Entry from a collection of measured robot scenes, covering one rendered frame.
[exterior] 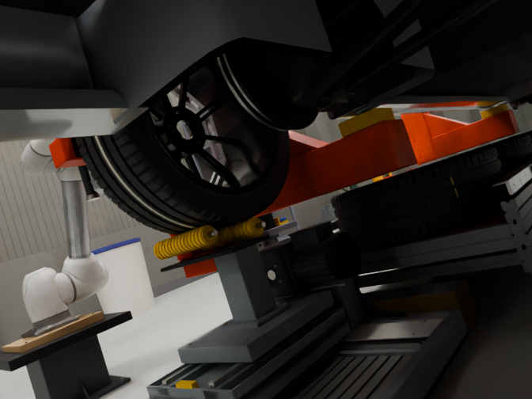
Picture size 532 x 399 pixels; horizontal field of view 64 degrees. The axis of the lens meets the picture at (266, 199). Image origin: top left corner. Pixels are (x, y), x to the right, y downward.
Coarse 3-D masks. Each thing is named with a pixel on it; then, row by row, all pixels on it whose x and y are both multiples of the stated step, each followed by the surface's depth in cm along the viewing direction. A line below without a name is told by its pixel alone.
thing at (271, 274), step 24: (288, 240) 148; (312, 240) 135; (336, 240) 131; (264, 264) 145; (288, 264) 141; (312, 264) 135; (336, 264) 128; (360, 264) 136; (288, 288) 141; (312, 288) 144; (336, 288) 148; (360, 312) 142
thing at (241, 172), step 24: (216, 72) 143; (216, 96) 151; (168, 120) 130; (192, 120) 137; (240, 120) 150; (168, 144) 130; (192, 144) 135; (240, 144) 151; (264, 144) 142; (192, 168) 136; (216, 168) 144; (240, 168) 147; (264, 168) 134
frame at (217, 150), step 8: (176, 88) 155; (192, 88) 155; (176, 96) 156; (192, 96) 154; (200, 96) 157; (192, 104) 158; (200, 104) 156; (208, 120) 161; (216, 120) 159; (208, 128) 161; (216, 128) 158; (224, 136) 160; (216, 144) 163; (224, 144) 159; (216, 152) 161; (224, 152) 158; (224, 160) 158; (216, 176) 158; (96, 184) 122
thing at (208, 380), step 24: (336, 312) 128; (288, 336) 120; (312, 336) 117; (336, 336) 125; (264, 360) 110; (288, 360) 108; (312, 360) 115; (168, 384) 112; (192, 384) 103; (216, 384) 99; (240, 384) 96; (264, 384) 101
